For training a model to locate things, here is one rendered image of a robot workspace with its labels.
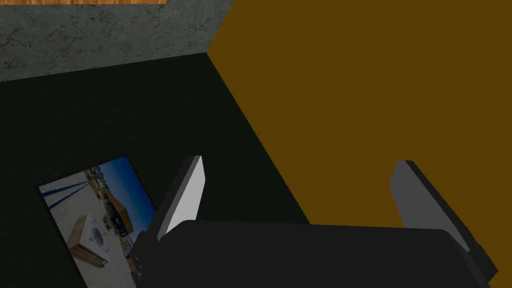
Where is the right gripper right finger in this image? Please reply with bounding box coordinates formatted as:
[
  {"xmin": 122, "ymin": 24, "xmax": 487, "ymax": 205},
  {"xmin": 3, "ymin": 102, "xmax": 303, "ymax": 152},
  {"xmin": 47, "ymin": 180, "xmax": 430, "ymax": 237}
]
[{"xmin": 389, "ymin": 159, "xmax": 499, "ymax": 286}]

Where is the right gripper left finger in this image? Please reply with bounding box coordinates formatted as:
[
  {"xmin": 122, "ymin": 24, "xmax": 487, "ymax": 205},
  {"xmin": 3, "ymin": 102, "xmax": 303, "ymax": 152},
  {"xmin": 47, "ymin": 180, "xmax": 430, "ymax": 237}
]
[{"xmin": 146, "ymin": 154, "xmax": 207, "ymax": 243}]

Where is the framed picture on wall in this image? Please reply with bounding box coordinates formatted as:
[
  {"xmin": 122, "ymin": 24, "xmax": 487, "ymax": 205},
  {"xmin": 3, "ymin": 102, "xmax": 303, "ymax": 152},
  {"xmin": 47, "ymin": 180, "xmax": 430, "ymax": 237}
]
[{"xmin": 36, "ymin": 155, "xmax": 158, "ymax": 288}]

